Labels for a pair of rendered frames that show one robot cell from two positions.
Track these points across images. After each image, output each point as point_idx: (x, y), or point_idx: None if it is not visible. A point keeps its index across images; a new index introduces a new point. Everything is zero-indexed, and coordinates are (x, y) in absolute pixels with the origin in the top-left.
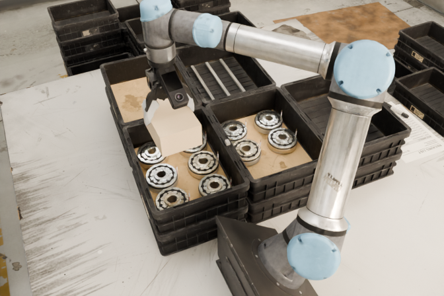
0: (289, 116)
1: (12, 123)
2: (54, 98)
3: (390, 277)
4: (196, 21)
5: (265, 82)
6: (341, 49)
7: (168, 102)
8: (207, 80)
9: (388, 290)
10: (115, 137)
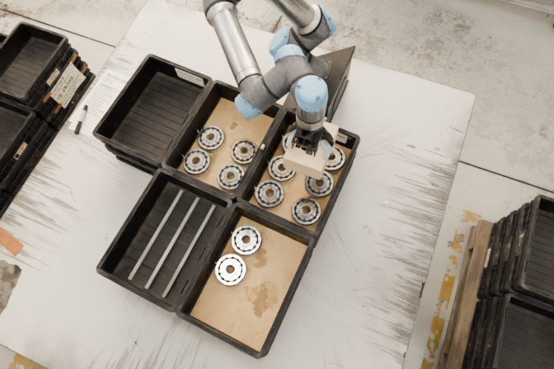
0: (184, 144)
1: None
2: None
3: (253, 51)
4: (300, 54)
5: (155, 188)
6: None
7: (300, 154)
8: (175, 262)
9: (262, 49)
10: (293, 307)
